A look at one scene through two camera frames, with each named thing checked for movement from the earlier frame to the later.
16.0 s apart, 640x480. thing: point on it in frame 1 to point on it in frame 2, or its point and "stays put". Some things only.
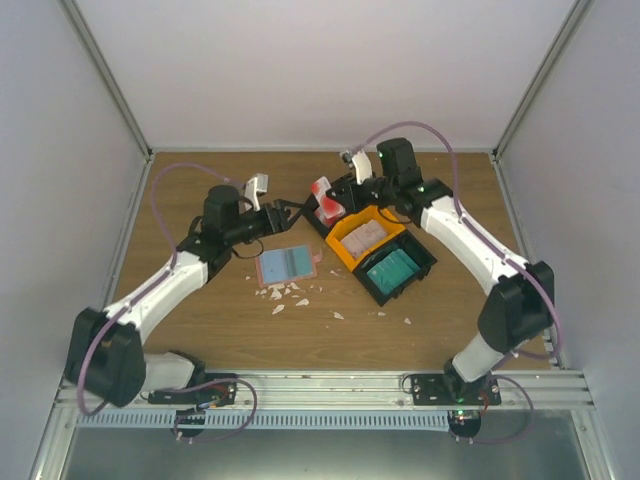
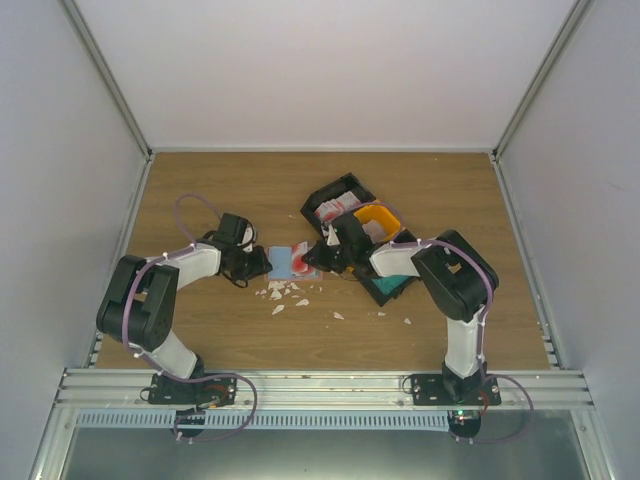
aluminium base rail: x=357 y=391 stays put
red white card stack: x=329 y=211 stays put
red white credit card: x=319 y=187 to x=298 y=266
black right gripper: x=350 y=202 to x=319 y=257
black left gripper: x=281 y=215 to x=261 y=266
